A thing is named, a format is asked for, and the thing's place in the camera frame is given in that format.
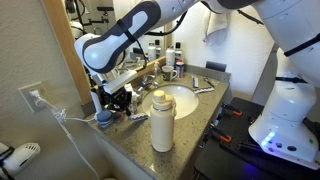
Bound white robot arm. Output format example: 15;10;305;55
74;0;320;118

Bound orange black clamp lower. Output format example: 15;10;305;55
210;124;231;143

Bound white slim bottle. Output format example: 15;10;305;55
90;91;102;113

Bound blue round container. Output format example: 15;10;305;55
96;110;113;127

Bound wall power outlet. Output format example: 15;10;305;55
19;82;48;113

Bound white hanging towel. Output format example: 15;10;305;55
203;12;229;45

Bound white charger cable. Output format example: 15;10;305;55
27;90;101;180

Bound orange black clamp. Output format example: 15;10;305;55
210;124;231;143
221;103;242;116

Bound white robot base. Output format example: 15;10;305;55
248;81;320;170

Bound white oval sink basin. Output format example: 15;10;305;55
142;85;199;120

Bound cream insulated water bottle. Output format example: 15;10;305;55
150;90;176;152

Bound small clear vial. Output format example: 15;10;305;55
131;94;137;114

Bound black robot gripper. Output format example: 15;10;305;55
100;87;132;117

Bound orange black clamp upper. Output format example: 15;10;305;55
221;103;242;116

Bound white green coffee mug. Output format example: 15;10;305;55
162;66;177;81

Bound clear soap dispenser bottle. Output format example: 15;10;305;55
153;62;161;81

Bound white wall hair dryer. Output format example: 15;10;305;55
0;143;40;180

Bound red blue spray can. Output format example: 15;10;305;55
176;62;184;78

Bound chrome sink faucet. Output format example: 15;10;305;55
135;75;159;94

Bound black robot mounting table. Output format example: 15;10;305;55
194;98;320;180

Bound dark capped toiletry bottle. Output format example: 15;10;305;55
174;42;182;62

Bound wooden framed mirror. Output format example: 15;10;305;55
41;0;173;107

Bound white lotion bottle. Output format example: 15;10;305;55
166;46;175;66

